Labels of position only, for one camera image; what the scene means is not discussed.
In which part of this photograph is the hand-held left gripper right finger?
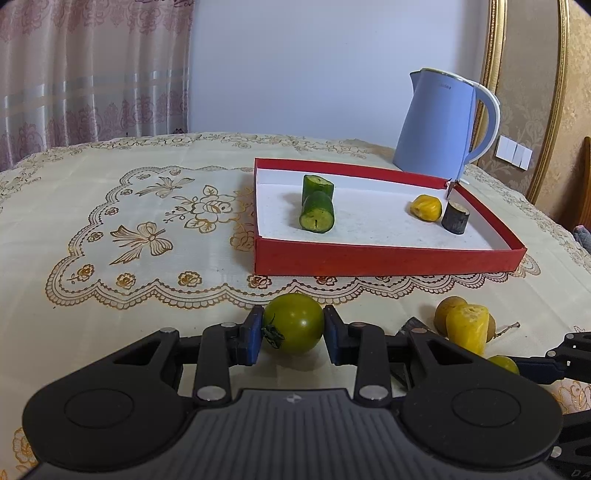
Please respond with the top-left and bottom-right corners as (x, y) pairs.
(323, 305), (481, 408)

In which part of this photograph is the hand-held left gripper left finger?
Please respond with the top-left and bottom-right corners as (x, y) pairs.
(113, 307), (265, 407)

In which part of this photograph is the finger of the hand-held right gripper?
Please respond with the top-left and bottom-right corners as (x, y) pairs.
(512, 331), (591, 385)

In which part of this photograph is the green tomato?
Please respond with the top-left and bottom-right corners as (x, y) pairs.
(262, 293), (325, 355)
(486, 354), (520, 376)

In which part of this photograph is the dark sugarcane piece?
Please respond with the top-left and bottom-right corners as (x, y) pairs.
(441, 199), (472, 234)
(390, 316), (435, 391)

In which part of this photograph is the large yellow pepper piece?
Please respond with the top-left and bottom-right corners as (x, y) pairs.
(445, 304), (490, 355)

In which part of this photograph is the red cardboard box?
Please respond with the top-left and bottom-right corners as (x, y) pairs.
(252, 157), (528, 277)

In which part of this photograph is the cream gold floral tablecloth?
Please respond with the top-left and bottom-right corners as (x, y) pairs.
(0, 131), (591, 480)

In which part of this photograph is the green cucumber piece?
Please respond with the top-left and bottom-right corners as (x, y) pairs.
(302, 174), (335, 206)
(299, 191), (335, 234)

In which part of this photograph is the brown wooden furniture edge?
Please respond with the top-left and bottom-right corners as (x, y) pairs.
(582, 136), (591, 232)

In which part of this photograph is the light blue electric kettle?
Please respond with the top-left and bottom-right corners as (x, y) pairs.
(392, 68), (502, 182)

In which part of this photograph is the beige floral curtain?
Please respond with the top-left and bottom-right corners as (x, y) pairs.
(0, 0), (195, 172)

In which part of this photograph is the white wall switch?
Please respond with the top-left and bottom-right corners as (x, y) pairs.
(496, 136), (533, 171)

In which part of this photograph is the gold framed damask wall panel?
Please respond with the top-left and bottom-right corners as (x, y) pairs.
(478, 0), (573, 206)

